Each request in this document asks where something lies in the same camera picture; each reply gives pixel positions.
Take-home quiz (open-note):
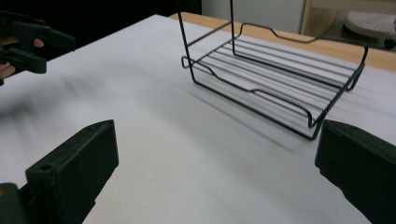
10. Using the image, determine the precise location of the light grey table cover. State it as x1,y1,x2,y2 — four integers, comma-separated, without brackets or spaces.
0,13,396,224

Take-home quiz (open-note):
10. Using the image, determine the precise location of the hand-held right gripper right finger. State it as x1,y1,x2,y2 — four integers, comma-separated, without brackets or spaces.
314,119,396,224

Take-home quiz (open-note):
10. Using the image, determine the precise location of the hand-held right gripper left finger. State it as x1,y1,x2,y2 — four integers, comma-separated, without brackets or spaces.
25,119,120,224

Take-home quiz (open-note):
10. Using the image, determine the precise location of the black wire rack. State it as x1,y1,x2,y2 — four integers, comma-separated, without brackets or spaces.
177,0,369,141

